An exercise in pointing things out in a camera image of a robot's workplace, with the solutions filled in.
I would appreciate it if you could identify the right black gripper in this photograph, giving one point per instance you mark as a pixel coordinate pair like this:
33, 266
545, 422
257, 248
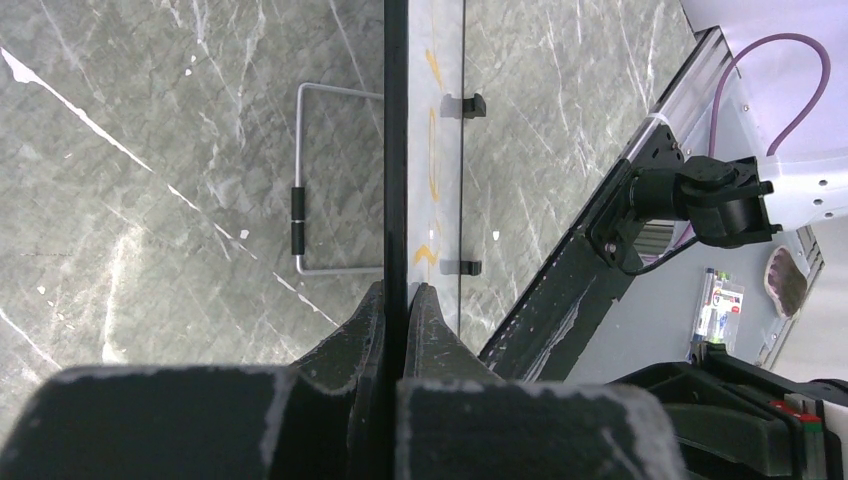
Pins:
735, 420

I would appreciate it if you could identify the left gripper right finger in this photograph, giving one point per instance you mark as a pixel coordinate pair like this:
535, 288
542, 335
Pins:
456, 419

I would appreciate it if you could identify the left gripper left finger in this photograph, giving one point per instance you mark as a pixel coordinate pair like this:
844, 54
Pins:
316, 418

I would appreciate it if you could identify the white whiteboard black frame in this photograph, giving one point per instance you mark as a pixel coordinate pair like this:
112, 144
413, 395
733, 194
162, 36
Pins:
425, 111

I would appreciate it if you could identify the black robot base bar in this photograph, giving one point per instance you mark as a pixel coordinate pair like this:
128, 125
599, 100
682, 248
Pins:
552, 322

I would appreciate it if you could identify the marker pack in plastic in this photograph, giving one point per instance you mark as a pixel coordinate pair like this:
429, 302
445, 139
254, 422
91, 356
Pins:
718, 313

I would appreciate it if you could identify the purple oval object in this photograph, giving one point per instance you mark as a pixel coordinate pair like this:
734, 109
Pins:
784, 282

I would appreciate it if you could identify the aluminium rail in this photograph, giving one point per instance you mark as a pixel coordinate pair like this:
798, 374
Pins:
655, 316

